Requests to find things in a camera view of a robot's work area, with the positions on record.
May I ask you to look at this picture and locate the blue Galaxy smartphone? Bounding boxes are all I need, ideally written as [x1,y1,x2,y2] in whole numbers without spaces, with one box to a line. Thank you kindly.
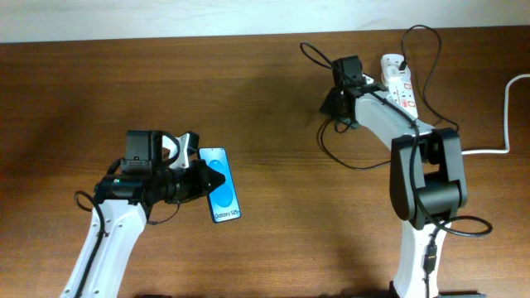
[198,147,242,224]

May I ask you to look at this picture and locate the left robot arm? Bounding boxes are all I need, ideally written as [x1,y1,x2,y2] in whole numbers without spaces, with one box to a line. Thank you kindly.
[61,130,226,297]

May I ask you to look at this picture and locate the white charger plug adapter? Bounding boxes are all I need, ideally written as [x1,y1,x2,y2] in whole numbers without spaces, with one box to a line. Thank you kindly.
[382,65,411,86]

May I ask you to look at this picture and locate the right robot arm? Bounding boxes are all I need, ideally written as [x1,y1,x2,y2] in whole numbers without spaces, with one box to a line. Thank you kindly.
[320,54,468,297]

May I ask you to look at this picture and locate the black charging cable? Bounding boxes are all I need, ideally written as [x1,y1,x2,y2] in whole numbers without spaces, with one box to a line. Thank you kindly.
[316,24,460,171]

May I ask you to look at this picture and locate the white power strip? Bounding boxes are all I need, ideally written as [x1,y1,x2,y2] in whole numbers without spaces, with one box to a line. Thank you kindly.
[381,54,418,118]

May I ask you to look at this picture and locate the white power strip cord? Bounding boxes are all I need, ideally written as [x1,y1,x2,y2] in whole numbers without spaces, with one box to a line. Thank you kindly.
[460,73,530,157]

